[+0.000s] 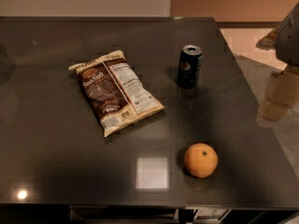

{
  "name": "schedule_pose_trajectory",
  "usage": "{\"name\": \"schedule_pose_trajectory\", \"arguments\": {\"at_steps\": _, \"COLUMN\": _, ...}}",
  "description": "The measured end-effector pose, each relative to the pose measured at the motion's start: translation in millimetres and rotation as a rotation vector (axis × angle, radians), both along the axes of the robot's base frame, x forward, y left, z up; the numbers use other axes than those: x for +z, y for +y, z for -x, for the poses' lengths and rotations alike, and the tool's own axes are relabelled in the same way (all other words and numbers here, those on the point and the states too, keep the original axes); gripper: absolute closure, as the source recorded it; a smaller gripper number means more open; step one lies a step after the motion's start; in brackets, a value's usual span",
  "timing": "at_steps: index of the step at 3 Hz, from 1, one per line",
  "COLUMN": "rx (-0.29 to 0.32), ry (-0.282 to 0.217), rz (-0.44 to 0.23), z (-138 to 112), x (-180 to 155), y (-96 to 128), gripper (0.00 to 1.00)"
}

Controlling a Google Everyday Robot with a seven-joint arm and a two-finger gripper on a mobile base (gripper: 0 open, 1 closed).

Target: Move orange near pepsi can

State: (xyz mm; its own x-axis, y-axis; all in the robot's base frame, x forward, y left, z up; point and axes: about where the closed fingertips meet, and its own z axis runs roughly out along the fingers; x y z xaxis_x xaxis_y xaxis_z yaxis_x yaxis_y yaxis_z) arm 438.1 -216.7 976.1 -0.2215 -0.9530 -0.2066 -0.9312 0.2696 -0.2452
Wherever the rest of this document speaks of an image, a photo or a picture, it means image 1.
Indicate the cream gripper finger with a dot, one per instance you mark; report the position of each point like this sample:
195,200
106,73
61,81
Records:
269,40
281,94

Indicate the orange fruit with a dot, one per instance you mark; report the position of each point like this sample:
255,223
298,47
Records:
200,160

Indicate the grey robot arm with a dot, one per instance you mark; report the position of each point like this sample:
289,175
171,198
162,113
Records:
287,43

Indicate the dark blue pepsi can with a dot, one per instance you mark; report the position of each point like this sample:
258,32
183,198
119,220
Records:
190,61

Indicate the brown sea salt chip bag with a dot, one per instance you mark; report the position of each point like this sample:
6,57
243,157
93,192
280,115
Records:
115,93

